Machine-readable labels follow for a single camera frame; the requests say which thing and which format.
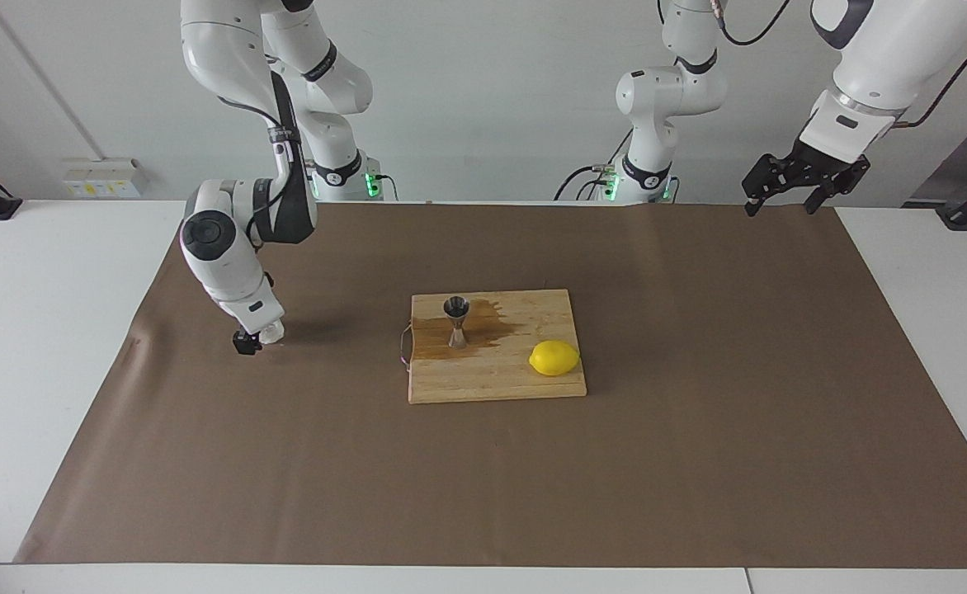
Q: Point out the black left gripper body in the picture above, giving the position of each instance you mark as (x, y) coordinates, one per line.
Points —
(822, 169)

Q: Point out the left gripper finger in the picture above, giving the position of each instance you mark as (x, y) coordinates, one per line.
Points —
(768, 175)
(848, 181)

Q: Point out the brown paper table mat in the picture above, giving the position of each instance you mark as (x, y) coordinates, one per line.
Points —
(285, 462)

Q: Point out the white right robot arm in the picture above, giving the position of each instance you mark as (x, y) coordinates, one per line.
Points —
(228, 264)

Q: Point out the yellow lemon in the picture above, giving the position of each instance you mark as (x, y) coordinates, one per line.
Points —
(554, 358)

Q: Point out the steel double jigger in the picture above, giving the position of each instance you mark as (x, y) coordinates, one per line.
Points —
(457, 326)

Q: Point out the white wall socket strip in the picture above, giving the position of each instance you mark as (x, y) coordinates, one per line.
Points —
(102, 179)

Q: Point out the wooden cutting board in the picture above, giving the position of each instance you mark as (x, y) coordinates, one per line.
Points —
(483, 379)

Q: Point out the clear textured small cup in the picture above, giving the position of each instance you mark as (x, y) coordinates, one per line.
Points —
(274, 334)

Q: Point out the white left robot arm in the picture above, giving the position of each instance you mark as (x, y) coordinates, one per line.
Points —
(896, 49)

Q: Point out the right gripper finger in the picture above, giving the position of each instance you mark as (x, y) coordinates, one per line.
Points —
(247, 342)

